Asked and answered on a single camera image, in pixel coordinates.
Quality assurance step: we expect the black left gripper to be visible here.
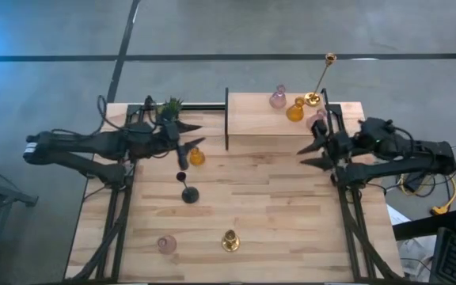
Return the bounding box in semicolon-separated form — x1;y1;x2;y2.
158;118;207;172

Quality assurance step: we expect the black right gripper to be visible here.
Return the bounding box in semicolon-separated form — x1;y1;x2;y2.
296;120;354;172

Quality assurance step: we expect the amber glass candle holder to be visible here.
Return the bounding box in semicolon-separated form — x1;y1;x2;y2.
285;97;306;123
189;146;207;166

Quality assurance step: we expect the pink glass candle holder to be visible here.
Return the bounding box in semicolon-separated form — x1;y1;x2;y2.
268;84;288;110
306;108;328;131
157;234;178;255

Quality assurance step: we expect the gold candlestick holder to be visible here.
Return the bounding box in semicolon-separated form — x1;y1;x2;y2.
303;52;337;108
221;229;241;253

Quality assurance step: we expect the black candlestick holder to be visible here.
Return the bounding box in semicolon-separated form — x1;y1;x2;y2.
175;171;200;205

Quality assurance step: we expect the small green potted plant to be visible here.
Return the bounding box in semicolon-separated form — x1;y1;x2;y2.
155;97;184;123

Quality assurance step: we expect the wooden shelf with black brackets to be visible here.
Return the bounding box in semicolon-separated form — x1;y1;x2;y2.
224;87;332;152

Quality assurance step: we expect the black power adapter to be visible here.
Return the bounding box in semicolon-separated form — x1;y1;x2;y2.
404;173;429;194

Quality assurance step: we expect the black desk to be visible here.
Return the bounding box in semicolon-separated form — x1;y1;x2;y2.
392;211;456;241

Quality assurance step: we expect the white plastic sheet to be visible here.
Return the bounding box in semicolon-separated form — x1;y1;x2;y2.
386;205;437;280

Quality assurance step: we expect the grey metal stand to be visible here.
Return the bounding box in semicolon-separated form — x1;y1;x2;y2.
0;158;39;285

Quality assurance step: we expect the black metal table frame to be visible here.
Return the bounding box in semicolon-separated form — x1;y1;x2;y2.
64;89;405;284

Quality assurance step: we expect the yellow cable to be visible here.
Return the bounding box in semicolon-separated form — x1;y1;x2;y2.
400;172;456;217

